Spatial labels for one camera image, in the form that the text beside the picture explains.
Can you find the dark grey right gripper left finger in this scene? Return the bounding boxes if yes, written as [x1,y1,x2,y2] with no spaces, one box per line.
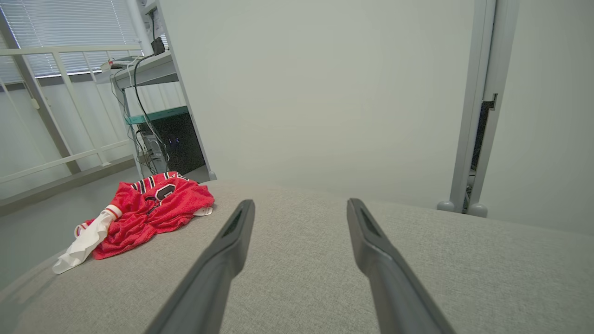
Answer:
[144,199,256,334]

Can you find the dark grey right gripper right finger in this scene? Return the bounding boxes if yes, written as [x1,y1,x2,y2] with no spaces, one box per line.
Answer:
[347,198,458,334]

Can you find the red Bulls basketball jersey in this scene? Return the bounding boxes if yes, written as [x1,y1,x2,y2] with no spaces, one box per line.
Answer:
[52,171,215,274]

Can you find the black computer case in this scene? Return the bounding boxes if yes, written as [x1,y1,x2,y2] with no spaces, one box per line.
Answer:
[151,111,207,176]

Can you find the white power strip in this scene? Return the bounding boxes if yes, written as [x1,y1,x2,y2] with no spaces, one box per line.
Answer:
[101,56,140,71]

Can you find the white metal railing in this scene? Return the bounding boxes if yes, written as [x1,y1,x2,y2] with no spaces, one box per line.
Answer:
[0,45,144,186]

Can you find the white window blinds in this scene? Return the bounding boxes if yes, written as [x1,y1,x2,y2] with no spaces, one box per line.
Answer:
[0,0,170,84]

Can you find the grey partition end post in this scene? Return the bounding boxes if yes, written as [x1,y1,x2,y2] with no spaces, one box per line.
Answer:
[155,0,217,181]

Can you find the grey metal partition post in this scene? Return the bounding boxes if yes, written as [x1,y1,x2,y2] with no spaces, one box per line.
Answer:
[448,0,520,216]

